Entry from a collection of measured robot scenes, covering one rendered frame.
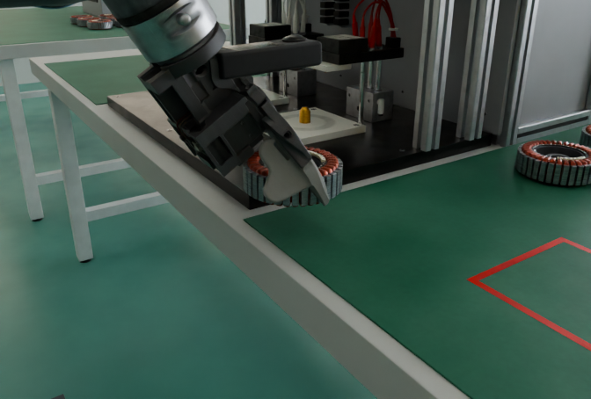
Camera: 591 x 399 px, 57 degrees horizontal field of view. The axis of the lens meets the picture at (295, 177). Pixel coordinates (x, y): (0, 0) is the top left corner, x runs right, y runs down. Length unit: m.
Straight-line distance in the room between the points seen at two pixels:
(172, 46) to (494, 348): 0.36
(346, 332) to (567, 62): 0.74
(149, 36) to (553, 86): 0.77
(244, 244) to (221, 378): 0.96
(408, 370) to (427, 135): 0.47
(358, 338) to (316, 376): 1.07
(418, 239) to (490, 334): 0.17
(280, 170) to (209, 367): 1.12
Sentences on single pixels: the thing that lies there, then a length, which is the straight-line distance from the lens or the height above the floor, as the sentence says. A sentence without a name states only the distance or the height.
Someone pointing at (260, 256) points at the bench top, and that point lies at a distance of 0.60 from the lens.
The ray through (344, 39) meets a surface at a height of 0.92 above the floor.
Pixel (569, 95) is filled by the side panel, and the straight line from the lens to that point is 1.13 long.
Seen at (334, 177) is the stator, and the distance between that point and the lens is 0.58.
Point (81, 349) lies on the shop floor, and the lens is 1.75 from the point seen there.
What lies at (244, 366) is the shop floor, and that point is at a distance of 1.59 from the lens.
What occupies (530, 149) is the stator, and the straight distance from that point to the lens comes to 0.85.
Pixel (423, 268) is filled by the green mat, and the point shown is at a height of 0.75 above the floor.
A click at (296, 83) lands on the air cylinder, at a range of 1.17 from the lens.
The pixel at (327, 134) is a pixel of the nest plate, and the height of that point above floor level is 0.78.
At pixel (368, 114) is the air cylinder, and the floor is 0.78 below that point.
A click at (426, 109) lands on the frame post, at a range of 0.84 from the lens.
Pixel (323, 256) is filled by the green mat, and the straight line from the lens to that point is 0.58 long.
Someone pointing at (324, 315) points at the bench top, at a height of 0.74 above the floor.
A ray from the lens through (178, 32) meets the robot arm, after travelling 0.47.
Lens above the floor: 1.04
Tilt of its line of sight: 22 degrees down
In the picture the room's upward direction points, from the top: straight up
